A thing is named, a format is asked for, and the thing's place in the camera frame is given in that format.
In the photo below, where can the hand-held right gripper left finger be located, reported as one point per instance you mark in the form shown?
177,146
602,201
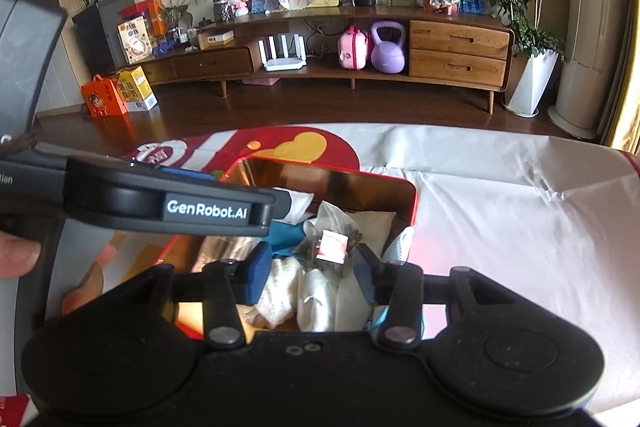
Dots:
258,277

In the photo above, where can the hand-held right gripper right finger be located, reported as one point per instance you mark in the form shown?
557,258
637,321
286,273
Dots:
367,277

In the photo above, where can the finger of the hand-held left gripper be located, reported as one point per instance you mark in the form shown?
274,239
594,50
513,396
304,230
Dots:
281,206

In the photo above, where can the white knitted sock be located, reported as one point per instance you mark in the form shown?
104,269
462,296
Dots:
280,292

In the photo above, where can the blue satin cloth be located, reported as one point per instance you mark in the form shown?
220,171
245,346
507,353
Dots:
289,238

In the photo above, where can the beige cloth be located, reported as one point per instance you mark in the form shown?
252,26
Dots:
372,229

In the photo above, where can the white cloth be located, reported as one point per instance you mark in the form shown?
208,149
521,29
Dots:
325,302

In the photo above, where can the small clear plastic packet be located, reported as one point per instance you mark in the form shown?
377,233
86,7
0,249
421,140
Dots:
330,242

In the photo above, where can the red tin box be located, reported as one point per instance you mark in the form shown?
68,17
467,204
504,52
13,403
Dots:
350,182

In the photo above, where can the person's left hand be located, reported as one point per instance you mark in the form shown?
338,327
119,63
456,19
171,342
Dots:
17,257

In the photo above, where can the orange gift box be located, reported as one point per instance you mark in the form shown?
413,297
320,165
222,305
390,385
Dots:
104,97

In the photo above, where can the yellow carton box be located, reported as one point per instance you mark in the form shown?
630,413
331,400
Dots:
137,89

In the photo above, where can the printed tablecloth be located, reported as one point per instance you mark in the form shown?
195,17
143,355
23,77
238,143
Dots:
500,217

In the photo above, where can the white router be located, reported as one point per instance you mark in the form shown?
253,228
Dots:
282,54

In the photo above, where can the printed snack box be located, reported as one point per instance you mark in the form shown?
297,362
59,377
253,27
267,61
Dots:
135,42

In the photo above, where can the pink pig bag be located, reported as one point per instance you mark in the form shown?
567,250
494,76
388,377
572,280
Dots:
352,52

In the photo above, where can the small yellow box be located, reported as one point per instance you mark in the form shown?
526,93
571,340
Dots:
216,39

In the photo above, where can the purple kettlebell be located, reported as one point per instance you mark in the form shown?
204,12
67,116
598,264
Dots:
387,54

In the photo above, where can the wooden TV cabinet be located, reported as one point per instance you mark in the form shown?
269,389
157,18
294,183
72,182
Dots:
450,52

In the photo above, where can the white planter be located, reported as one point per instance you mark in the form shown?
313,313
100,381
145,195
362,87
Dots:
532,82

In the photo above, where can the yellow curtain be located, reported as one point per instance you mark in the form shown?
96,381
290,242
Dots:
625,107

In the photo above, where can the tower air conditioner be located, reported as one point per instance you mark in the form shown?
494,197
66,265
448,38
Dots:
590,32

